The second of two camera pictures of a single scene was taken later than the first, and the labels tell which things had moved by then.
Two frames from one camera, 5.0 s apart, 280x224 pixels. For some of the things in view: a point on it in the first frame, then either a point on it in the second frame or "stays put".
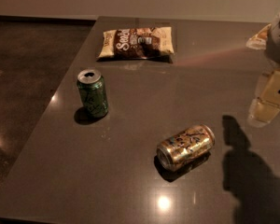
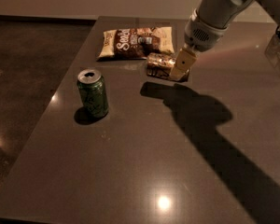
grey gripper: x=278 y=42 to x=203 y=35
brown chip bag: x=137 y=43 stays put
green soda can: x=93 y=92 stays put
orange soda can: x=185 y=147 to x=160 y=64
